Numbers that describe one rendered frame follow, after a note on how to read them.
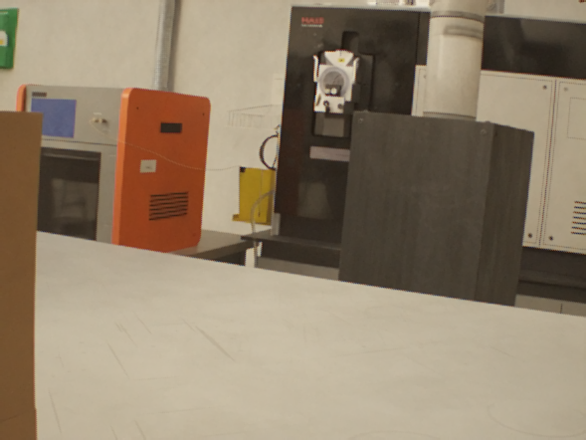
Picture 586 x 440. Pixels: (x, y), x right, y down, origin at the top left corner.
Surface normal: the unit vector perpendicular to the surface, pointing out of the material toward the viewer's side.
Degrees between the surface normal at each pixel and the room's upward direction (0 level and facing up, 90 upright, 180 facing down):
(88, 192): 90
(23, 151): 90
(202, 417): 0
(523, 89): 90
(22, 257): 90
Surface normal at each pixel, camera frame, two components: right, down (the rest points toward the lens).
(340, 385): 0.08, -0.99
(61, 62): -0.36, 0.08
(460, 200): -0.55, 0.06
